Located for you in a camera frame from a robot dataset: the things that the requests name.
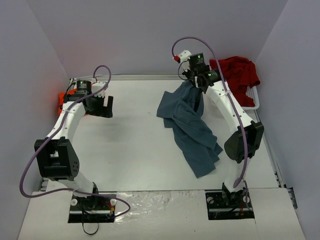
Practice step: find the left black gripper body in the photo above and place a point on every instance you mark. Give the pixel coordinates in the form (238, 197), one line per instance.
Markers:
(100, 107)

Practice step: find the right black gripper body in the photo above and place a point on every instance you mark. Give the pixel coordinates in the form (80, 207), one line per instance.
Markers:
(197, 89)

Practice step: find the orange t shirt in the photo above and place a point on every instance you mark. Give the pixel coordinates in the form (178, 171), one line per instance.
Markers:
(61, 100)

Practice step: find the blue-grey t shirt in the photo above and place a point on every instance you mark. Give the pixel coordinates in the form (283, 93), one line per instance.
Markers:
(182, 111)

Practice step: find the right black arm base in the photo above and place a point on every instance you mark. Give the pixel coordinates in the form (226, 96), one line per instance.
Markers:
(219, 208)

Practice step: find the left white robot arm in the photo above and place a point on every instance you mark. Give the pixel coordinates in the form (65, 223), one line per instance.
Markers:
(56, 157)

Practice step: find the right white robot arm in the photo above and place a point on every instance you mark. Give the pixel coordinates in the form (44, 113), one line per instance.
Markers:
(246, 134)

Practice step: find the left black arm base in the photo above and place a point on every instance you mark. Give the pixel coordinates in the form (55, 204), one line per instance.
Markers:
(92, 209)

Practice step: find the dark red t shirt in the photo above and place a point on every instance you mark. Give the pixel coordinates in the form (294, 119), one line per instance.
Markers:
(240, 74)

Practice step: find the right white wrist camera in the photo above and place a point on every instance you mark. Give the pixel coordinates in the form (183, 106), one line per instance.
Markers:
(183, 59)

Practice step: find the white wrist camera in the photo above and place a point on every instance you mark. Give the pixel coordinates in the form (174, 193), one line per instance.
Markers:
(99, 88)
(183, 59)

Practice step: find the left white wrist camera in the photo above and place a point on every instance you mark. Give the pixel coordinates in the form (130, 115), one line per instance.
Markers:
(99, 88)

